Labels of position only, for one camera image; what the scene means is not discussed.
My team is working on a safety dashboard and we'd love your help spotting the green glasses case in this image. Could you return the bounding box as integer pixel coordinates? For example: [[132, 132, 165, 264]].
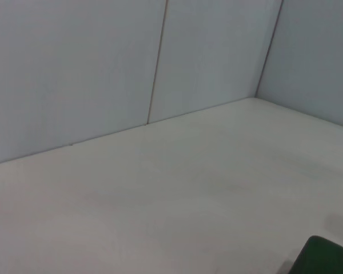
[[290, 235, 343, 274]]

